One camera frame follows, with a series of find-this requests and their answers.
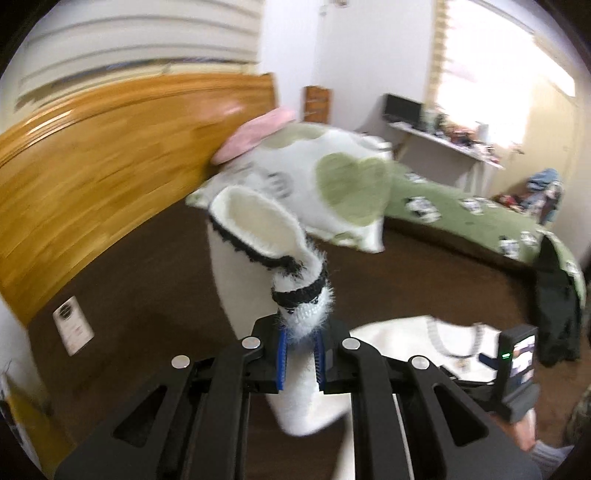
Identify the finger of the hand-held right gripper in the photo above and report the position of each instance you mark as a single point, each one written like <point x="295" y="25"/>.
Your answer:
<point x="488" y="360"/>
<point x="475" y="392"/>

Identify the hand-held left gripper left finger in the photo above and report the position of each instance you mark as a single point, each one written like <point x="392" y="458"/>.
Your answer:
<point x="282" y="364"/>

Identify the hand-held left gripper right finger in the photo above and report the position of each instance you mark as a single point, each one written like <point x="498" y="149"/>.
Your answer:
<point x="319" y="364"/>

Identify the white fuzzy sweater black trim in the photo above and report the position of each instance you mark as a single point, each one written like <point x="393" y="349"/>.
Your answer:
<point x="249" y="221"/>

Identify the person's right forearm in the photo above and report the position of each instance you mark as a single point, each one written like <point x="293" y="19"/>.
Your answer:
<point x="531" y="438"/>

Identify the pile of clothes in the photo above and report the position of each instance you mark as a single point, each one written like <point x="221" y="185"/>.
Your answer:
<point x="545" y="189"/>

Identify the black garment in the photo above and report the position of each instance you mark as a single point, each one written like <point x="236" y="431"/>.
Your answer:
<point x="556" y="304"/>

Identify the green printed blanket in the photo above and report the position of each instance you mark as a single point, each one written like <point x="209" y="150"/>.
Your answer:
<point x="466" y="217"/>

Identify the white pillow with green hearts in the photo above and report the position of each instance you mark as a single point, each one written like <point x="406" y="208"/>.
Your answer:
<point x="332" y="184"/>

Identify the clutter on shelf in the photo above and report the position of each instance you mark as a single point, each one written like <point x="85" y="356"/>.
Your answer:
<point x="461" y="131"/>

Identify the pink pillow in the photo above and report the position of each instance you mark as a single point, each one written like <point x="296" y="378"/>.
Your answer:
<point x="251" y="136"/>

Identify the wooden headboard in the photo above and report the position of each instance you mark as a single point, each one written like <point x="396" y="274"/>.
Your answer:
<point x="106" y="184"/>

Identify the black monitor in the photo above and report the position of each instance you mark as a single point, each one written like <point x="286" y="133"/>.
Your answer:
<point x="402" y="110"/>

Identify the white wall shelf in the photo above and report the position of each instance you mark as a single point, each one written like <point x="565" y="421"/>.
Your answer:
<point x="443" y="141"/>

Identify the small wooden wall rack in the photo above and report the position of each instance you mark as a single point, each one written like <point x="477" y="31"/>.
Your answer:
<point x="317" y="104"/>

